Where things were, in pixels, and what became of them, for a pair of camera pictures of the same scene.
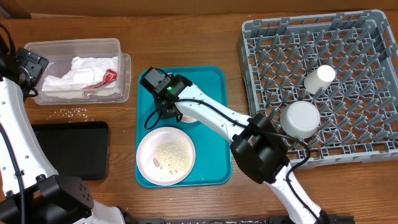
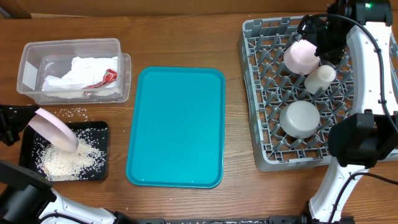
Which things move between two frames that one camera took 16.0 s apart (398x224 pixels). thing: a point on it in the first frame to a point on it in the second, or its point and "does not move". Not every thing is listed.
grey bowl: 300,119 does not move
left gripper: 35,64 to 10,121
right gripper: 165,111 to 337,53
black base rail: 340,219 does not move
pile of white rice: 176,154 to 67,165
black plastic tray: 79,148 does not move
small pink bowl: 186,119 to 300,58
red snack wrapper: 109,76 does not move
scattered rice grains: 72,115 does not move
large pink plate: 145,154 to 50,129
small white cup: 319,78 does not move
